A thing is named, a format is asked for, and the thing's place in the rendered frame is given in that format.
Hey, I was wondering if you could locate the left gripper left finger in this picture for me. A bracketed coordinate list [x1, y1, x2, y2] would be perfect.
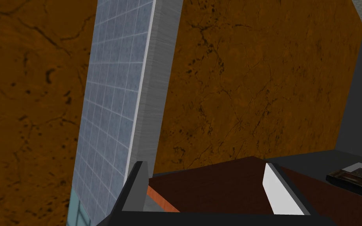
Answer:
[114, 160, 150, 213]

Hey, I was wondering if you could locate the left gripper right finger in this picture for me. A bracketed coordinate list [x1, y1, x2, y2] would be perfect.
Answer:
[262, 162, 320, 216]

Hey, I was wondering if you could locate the dark brown wooden cabinet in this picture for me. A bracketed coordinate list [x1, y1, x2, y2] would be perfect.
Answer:
[147, 155, 362, 226]

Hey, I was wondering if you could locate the black flat tray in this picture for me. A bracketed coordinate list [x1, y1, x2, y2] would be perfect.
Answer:
[325, 162, 362, 193]

